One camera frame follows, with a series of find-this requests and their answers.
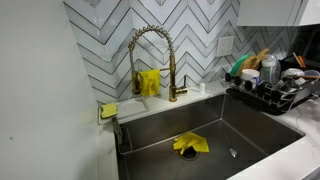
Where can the yellow rubber glove in sink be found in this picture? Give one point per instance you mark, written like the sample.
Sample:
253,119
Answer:
190,139

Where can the sink caddy with brush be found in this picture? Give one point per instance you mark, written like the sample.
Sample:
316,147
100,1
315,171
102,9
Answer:
122,137

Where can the stainless steel sink basin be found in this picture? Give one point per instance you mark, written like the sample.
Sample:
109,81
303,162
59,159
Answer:
212,139

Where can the gold spring faucet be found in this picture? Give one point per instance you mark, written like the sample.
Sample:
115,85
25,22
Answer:
169,65

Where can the yellow glove on faucet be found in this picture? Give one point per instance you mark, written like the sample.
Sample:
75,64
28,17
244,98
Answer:
150,82

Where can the white sponge tray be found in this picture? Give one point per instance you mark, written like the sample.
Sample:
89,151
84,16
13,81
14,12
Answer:
131,107

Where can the yellow sponge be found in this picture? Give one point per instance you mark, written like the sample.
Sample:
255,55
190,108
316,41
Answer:
108,110

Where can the green plate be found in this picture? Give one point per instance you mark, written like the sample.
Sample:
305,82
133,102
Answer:
239,63

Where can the white mug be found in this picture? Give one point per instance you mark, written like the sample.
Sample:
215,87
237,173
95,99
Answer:
251,75

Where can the metal dish rack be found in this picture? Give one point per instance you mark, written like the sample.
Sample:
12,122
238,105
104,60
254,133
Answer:
288,93

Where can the white upper cabinet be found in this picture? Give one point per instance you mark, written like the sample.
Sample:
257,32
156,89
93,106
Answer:
278,12

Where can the white wall outlet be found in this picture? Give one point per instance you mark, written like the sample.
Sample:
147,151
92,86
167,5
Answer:
225,45

